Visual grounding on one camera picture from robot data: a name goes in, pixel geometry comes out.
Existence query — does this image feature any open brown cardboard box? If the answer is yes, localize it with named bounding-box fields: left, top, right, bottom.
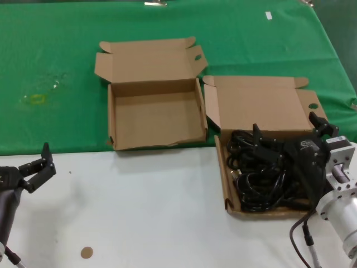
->
left=94, top=36, right=209, bottom=151
left=202, top=74, right=329, bottom=221

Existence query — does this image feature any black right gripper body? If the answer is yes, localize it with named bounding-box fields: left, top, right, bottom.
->
left=283, top=133, right=332, bottom=209

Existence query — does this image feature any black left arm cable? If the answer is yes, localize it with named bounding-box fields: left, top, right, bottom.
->
left=4, top=247, right=25, bottom=268

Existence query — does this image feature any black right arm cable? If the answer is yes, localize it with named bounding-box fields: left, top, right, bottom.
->
left=289, top=209, right=318, bottom=268

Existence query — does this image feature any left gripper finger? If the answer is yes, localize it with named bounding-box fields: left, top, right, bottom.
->
left=18, top=142, right=57, bottom=194

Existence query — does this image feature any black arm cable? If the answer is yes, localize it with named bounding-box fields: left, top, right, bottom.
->
left=289, top=209, right=318, bottom=268
left=4, top=247, right=25, bottom=268

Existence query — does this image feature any green table cloth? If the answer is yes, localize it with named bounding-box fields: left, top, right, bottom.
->
left=0, top=0, right=357, bottom=156

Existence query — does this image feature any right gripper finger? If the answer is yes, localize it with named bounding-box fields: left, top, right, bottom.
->
left=309, top=111, right=340, bottom=140
left=252, top=123, right=286, bottom=169

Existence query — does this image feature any pile of black power cables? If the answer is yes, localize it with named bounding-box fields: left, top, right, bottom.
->
left=226, top=130, right=319, bottom=213

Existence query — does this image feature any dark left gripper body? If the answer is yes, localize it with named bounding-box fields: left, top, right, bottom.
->
left=0, top=166, right=26, bottom=245

